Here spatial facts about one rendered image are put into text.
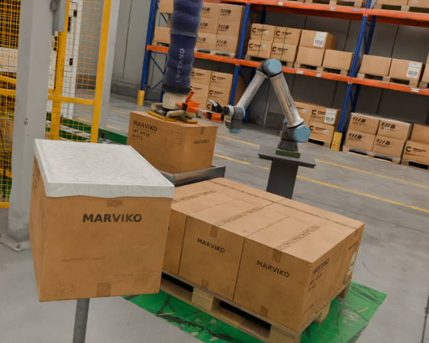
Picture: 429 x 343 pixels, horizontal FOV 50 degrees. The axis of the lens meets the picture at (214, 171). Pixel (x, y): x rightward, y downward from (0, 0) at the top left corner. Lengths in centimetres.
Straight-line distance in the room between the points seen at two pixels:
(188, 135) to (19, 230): 136
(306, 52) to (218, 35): 226
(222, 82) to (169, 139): 802
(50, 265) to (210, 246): 132
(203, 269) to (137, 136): 142
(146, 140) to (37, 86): 95
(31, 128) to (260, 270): 176
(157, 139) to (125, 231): 211
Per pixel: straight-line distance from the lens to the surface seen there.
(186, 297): 292
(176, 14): 364
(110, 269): 159
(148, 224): 155
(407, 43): 1165
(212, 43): 1160
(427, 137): 1073
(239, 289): 266
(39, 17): 321
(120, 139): 443
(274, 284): 254
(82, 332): 203
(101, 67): 365
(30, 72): 320
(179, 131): 345
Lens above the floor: 144
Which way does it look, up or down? 13 degrees down
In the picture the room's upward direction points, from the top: 9 degrees clockwise
